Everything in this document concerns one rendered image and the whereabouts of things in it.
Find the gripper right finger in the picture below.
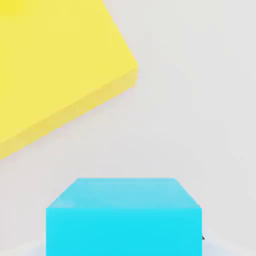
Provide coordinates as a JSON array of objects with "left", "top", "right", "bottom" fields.
[{"left": 201, "top": 228, "right": 246, "bottom": 256}]

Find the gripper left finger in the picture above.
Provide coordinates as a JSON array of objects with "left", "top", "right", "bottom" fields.
[{"left": 16, "top": 239, "right": 47, "bottom": 256}]

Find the small cyan cube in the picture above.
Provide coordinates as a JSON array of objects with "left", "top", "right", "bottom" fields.
[{"left": 45, "top": 177, "right": 203, "bottom": 256}]

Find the large yellow box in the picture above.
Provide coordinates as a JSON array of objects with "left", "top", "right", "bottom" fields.
[{"left": 0, "top": 0, "right": 139, "bottom": 161}]

